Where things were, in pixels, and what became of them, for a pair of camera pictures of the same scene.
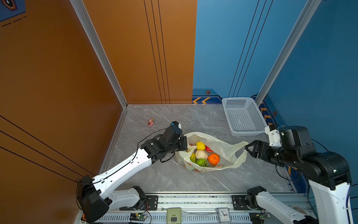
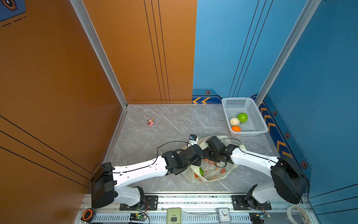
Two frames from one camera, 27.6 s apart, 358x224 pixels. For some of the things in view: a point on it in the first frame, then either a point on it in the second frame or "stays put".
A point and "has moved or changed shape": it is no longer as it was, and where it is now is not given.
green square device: x=174 y=215 stays put
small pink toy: x=150 y=122 stays put
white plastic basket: x=244 y=116 stays put
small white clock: x=223 y=215 stays put
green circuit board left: x=137 y=217 stays put
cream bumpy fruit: x=201 y=154 has moved or changed shape
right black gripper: x=260 y=150 to x=205 y=152
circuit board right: x=258 y=217 stays put
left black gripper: x=184 y=143 to x=198 y=162
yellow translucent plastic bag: x=230 y=152 has moved or changed shape
